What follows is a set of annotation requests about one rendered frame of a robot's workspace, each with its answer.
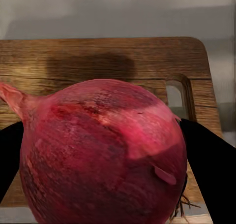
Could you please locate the cutting board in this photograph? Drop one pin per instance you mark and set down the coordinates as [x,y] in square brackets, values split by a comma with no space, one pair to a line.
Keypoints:
[41,67]

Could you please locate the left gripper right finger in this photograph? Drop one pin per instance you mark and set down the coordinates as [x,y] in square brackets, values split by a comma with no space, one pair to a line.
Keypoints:
[213,162]

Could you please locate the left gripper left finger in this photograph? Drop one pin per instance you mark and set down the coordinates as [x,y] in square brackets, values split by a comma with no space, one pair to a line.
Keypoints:
[10,144]

